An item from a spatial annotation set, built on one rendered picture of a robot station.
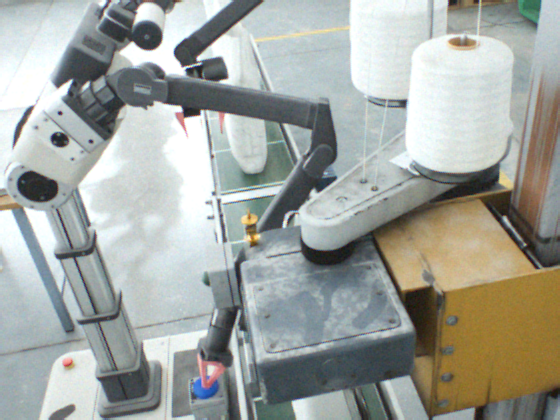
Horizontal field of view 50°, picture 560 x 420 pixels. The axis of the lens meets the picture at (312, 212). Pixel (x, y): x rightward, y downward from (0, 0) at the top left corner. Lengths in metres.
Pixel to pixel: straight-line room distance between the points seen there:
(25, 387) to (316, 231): 2.11
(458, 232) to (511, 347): 0.22
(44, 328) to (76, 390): 0.76
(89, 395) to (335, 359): 1.60
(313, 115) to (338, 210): 0.29
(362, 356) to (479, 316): 0.22
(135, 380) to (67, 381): 0.36
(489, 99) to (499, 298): 0.34
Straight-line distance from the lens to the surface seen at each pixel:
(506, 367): 1.13
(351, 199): 0.98
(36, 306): 3.24
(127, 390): 2.21
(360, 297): 0.92
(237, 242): 2.62
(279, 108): 1.20
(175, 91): 1.21
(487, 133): 0.82
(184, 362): 2.34
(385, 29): 1.00
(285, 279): 0.96
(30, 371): 2.93
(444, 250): 1.01
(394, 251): 1.00
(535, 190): 1.03
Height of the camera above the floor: 1.97
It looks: 36 degrees down
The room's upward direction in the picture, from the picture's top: 5 degrees counter-clockwise
